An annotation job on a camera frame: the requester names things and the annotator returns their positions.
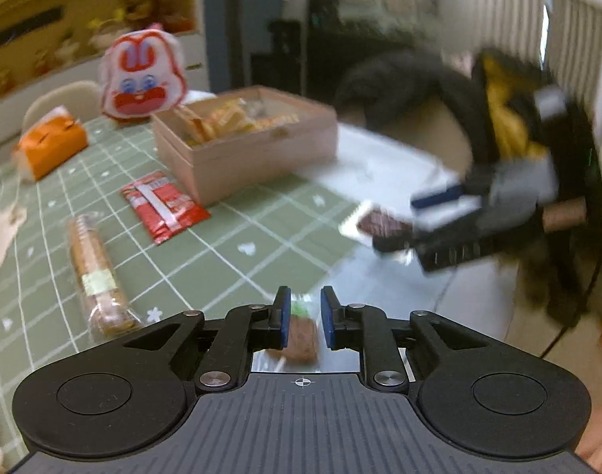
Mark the red white rabbit bag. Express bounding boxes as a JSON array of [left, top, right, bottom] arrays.
[[99, 26, 188, 122]]

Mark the dark brown snack packet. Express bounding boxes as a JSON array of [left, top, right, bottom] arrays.
[[357, 208, 412, 239]]

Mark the black jacket on chair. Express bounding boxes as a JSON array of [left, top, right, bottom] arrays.
[[333, 49, 500, 164]]

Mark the wooden display shelf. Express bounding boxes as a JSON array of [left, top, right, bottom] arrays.
[[0, 0, 209, 100]]

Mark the yellow black jacket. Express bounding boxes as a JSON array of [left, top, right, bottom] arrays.
[[471, 47, 602, 228]]

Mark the red snack sachet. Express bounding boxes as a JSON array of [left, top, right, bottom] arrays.
[[120, 171, 211, 245]]

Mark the brown cake packet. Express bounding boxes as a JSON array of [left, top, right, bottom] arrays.
[[266, 301, 319, 366]]

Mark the pink open storage box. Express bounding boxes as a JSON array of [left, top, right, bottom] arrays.
[[151, 86, 338, 205]]

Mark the long clear cracker pack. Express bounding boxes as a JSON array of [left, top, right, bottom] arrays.
[[66, 214, 140, 338]]

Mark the orange tissue box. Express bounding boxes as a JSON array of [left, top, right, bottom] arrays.
[[11, 106, 89, 183]]

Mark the gold snack bar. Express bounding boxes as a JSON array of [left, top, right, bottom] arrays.
[[201, 98, 258, 142]]

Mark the green grid tablecloth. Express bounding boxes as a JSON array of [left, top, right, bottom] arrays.
[[0, 119, 372, 466]]

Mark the beige dining chair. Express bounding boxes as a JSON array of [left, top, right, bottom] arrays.
[[22, 80, 102, 132]]

